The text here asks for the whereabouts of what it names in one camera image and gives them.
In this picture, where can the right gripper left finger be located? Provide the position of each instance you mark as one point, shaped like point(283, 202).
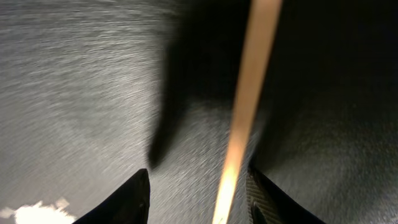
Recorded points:
point(129, 204)

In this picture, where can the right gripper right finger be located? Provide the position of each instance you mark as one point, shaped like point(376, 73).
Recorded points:
point(268, 204)

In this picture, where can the rice pile on round tray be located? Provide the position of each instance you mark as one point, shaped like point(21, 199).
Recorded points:
point(39, 213)

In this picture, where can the wooden chopstick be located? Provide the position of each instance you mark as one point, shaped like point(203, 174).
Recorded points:
point(260, 32)

